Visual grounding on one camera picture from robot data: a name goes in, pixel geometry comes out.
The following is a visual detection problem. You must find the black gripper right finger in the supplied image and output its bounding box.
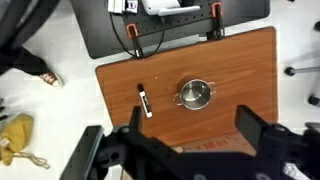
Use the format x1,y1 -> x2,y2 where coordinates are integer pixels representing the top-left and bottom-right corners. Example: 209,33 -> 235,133
235,105 -> 284,156

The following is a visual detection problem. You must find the black cable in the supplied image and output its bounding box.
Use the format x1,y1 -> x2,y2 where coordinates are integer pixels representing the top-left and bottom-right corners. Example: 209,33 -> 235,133
109,12 -> 167,59

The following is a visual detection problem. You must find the yellow cloth bag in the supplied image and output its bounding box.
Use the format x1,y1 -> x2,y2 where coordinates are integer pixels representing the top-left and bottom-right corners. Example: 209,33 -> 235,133
0,113 -> 50,169

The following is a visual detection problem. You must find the orange black clamp right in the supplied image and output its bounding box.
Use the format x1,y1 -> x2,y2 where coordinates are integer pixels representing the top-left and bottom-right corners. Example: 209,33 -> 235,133
206,1 -> 225,40

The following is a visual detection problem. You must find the orange black clamp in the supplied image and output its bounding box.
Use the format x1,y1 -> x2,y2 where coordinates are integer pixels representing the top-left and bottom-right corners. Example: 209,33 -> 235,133
206,1 -> 225,40
126,23 -> 143,58

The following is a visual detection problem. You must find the cardboard box under table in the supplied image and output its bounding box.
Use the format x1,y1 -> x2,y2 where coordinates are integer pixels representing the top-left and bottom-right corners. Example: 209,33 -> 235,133
173,132 -> 256,155

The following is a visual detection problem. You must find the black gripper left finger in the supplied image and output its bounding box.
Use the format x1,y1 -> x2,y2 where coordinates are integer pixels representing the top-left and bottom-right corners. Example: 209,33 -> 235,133
129,106 -> 174,157

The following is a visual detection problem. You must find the small stainless steel pot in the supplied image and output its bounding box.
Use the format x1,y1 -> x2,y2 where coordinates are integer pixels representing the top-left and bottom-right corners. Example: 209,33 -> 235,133
173,78 -> 217,111

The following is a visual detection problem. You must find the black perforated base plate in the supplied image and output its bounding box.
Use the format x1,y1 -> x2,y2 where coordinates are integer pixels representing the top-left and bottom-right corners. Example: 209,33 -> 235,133
70,0 -> 270,59

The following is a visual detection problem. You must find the office chair wheel base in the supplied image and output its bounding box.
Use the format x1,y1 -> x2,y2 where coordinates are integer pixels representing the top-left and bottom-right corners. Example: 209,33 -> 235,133
284,21 -> 320,106

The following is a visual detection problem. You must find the red patterned sneaker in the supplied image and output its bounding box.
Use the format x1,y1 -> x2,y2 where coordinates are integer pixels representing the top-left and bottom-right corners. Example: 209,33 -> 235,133
39,72 -> 63,88

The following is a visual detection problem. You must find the white VR headset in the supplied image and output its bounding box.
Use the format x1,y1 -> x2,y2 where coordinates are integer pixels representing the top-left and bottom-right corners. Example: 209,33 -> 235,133
141,0 -> 201,16

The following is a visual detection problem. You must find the black white dry-erase marker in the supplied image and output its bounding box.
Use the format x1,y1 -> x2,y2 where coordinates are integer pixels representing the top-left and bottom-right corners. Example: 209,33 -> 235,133
137,83 -> 153,118

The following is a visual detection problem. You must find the orange black clamp left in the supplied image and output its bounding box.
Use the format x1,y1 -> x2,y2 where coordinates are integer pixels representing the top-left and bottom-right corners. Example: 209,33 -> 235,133
126,23 -> 143,58

